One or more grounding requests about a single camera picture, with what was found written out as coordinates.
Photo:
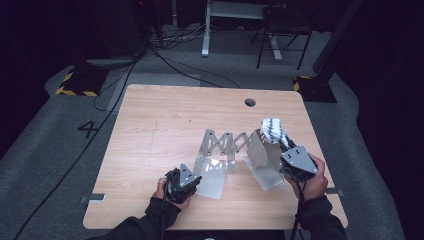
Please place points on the black yellow-striped stand base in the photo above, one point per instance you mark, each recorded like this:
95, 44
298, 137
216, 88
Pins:
316, 90
83, 81

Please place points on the white black-striped cloth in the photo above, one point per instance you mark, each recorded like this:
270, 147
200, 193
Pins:
273, 130

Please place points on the white desk frame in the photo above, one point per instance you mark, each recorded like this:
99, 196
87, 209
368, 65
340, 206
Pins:
206, 33

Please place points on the person's right hand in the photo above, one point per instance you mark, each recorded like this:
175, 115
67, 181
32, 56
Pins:
316, 186

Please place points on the black chair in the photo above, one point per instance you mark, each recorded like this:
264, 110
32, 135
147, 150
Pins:
286, 23

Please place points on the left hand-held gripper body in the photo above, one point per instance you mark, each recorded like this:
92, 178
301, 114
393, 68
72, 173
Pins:
181, 183

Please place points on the dark slanted stand pole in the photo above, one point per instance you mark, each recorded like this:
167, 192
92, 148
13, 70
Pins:
336, 36

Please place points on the person's left hand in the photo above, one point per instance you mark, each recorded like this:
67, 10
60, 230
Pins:
160, 191

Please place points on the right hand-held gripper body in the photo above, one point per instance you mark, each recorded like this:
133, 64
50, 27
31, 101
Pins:
298, 161

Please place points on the grey table bracket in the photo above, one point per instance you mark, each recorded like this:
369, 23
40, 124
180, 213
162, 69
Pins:
334, 192
91, 198

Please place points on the extendable metal bookend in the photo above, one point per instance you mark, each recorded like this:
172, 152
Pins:
233, 160

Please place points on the dark equipment cabinet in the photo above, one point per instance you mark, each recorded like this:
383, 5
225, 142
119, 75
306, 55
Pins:
113, 26

